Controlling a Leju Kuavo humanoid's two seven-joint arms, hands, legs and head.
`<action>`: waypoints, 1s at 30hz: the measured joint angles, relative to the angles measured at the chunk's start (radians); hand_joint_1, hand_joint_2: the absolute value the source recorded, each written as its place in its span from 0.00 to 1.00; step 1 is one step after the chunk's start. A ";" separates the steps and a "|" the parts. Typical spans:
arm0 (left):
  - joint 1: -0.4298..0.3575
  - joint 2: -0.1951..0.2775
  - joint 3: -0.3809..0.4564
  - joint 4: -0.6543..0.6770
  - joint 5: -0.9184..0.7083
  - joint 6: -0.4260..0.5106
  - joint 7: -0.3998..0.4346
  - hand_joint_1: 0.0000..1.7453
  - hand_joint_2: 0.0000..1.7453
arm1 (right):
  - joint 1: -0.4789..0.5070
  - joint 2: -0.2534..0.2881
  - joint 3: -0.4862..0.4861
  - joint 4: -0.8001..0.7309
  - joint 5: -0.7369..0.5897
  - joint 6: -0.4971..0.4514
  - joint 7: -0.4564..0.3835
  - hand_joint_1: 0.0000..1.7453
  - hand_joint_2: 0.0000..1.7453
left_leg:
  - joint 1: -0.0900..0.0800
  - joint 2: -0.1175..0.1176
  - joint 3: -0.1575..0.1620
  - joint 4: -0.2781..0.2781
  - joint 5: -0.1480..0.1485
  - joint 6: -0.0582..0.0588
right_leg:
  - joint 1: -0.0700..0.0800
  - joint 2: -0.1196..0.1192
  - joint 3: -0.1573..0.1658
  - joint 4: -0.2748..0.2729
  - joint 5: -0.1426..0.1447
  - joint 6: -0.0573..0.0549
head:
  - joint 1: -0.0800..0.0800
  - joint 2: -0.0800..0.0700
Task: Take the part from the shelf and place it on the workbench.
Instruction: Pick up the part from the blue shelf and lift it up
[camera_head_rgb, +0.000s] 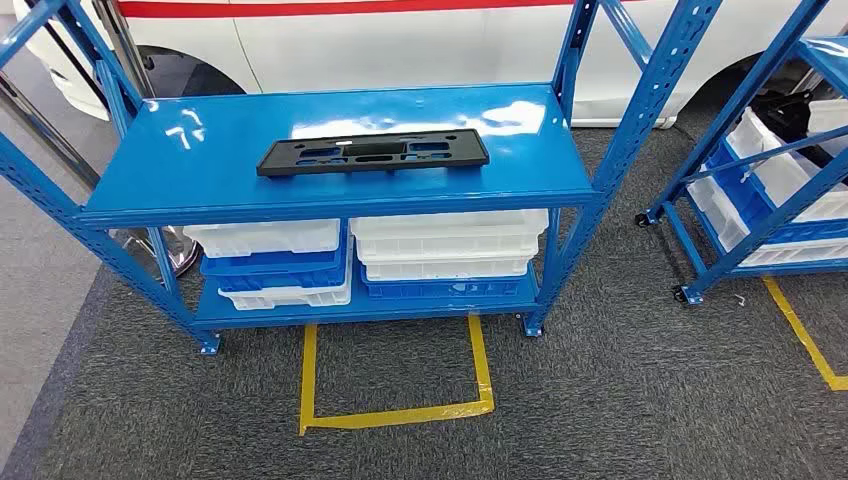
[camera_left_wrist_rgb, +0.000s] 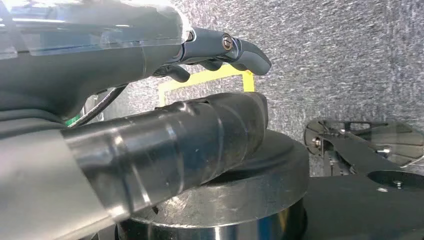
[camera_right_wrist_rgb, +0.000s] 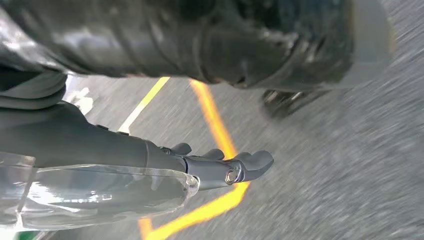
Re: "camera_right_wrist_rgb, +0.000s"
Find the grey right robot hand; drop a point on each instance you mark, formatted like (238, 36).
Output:
(82, 149)

